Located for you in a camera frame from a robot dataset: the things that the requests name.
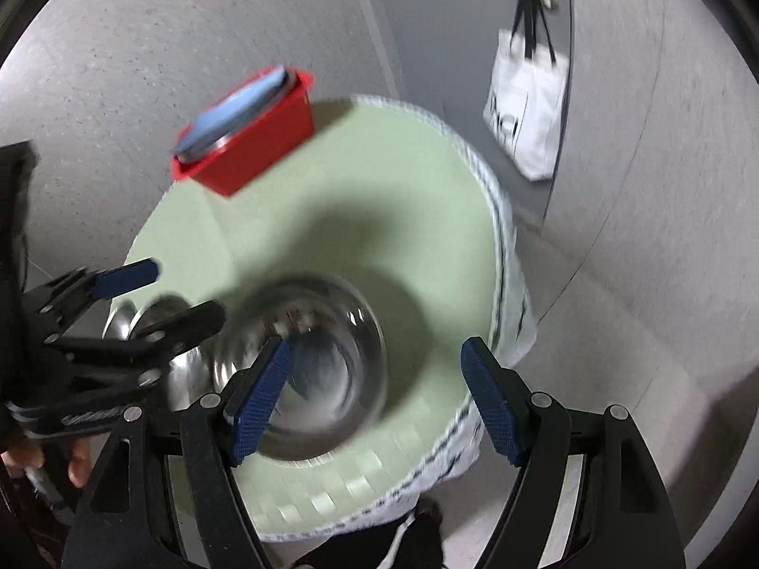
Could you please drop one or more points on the steel bowl in bin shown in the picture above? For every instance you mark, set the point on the steel bowl in bin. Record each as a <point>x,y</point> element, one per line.
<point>237,127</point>

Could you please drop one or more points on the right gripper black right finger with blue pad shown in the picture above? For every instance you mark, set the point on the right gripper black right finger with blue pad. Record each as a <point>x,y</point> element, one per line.
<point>532,430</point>

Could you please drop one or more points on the large steel bowl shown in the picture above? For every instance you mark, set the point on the large steel bowl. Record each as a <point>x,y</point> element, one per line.
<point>338,378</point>

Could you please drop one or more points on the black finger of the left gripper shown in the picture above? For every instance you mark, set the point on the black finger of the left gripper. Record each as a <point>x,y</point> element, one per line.
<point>157,345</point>

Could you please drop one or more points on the white tote bag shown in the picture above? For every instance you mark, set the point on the white tote bag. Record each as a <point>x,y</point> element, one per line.
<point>527,92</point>

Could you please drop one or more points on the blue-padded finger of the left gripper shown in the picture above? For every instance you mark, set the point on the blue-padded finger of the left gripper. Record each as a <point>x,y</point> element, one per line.
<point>72,294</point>

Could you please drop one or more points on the blue plastic plate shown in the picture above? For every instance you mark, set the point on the blue plastic plate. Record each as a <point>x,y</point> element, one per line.
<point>228,109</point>

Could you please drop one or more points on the red plastic bin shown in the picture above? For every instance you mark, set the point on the red plastic bin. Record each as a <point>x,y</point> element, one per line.
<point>243,134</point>

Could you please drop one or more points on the green checkered tablecloth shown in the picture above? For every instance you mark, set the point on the green checkered tablecloth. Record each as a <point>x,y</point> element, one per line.
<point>391,199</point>

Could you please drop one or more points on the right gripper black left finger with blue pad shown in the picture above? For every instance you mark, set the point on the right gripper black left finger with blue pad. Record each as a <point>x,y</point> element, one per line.
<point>217,433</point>

